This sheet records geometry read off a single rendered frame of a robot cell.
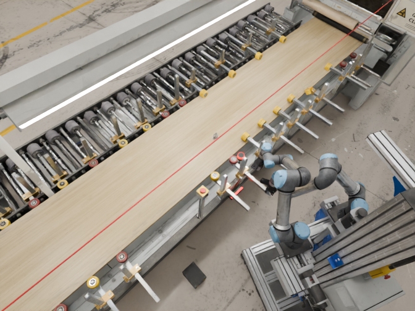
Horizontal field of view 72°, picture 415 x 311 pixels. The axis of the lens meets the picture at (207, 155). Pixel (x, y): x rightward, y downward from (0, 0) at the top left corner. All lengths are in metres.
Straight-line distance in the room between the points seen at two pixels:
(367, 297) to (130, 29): 1.99
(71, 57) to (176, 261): 2.48
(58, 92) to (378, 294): 2.09
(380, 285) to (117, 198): 1.98
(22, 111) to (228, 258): 2.57
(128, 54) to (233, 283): 2.53
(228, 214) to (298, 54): 2.12
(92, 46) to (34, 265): 1.78
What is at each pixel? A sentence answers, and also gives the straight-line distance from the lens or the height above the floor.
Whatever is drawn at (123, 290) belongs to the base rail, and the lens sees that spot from 2.51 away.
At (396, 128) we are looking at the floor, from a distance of 5.01.
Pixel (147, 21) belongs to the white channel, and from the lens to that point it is 1.27.
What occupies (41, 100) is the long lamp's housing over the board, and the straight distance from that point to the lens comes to 1.17.
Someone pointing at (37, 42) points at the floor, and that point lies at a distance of 5.77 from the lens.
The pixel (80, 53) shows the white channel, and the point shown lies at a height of 2.46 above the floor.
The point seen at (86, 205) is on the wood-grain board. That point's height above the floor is 0.90.
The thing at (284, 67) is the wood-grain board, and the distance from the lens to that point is 3.65.
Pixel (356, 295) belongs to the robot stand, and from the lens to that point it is 2.19.
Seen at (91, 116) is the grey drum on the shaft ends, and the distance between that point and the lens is 3.13.
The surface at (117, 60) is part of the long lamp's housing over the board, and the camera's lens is 1.24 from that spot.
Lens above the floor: 3.15
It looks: 58 degrees down
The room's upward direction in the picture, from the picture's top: 6 degrees clockwise
